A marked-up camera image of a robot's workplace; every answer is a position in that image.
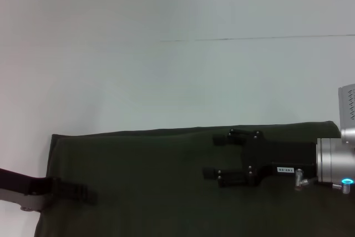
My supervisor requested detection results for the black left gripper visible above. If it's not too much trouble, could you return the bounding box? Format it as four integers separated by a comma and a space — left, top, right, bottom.
0, 168, 98, 212

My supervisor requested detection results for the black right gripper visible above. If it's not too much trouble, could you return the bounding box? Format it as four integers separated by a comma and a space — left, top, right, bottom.
202, 128, 319, 188

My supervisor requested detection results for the grey right gripper cable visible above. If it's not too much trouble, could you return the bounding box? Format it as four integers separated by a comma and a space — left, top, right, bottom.
294, 168, 351, 194

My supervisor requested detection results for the dark green FREE t-shirt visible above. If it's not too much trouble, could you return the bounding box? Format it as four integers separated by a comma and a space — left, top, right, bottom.
34, 120, 355, 237

